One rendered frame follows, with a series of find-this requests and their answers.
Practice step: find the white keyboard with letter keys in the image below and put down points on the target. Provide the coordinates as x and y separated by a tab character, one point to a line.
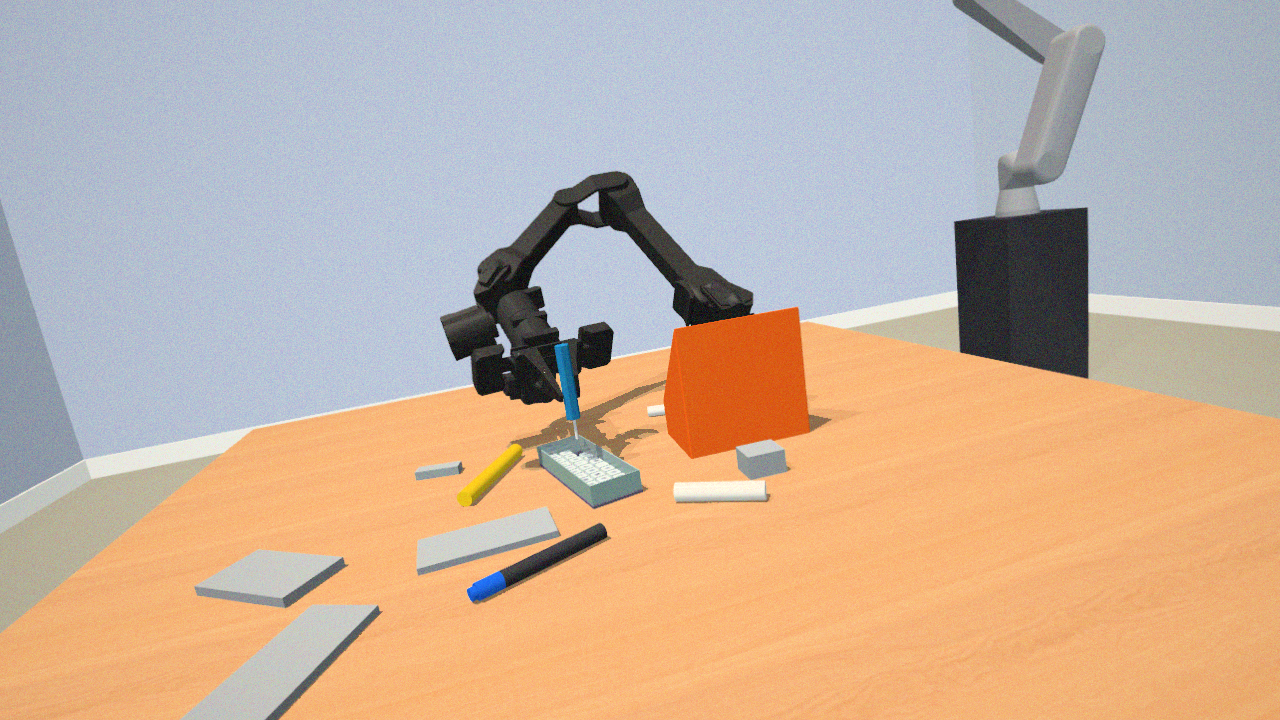
593	474

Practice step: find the blue stylus with grey tip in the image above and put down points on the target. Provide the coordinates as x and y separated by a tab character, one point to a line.
567	384

